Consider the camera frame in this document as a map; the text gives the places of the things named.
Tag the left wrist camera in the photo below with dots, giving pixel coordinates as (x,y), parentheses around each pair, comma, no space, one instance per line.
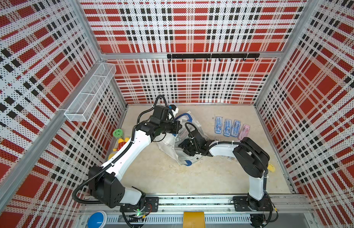
(164,113)

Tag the green round toy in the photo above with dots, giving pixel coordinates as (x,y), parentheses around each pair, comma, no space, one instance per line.
(118,133)

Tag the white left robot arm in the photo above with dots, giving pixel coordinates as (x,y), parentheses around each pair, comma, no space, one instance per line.
(104,182)

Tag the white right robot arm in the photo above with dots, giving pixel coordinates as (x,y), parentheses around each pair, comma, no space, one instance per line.
(252,158)

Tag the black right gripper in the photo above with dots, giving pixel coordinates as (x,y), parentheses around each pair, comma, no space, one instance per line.
(184,144)

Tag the blue round button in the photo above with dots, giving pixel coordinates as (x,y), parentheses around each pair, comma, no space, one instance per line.
(97,220)

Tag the black hook rail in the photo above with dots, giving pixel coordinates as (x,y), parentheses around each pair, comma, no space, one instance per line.
(243,56)

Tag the pink compass set case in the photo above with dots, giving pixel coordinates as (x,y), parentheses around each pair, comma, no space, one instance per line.
(244,132)

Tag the blue compass set case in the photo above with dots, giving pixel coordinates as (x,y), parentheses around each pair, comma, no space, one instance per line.
(236,124)
(218,125)
(227,127)

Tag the white wire mesh basket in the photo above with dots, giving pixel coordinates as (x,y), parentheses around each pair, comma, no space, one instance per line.
(84,104)

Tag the yellow toy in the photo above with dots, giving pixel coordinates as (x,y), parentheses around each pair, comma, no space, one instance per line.
(120,144)

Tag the white canvas bag blue handles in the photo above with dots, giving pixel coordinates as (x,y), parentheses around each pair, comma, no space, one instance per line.
(169,143)

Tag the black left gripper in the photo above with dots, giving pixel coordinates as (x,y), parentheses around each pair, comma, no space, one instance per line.
(176,128)

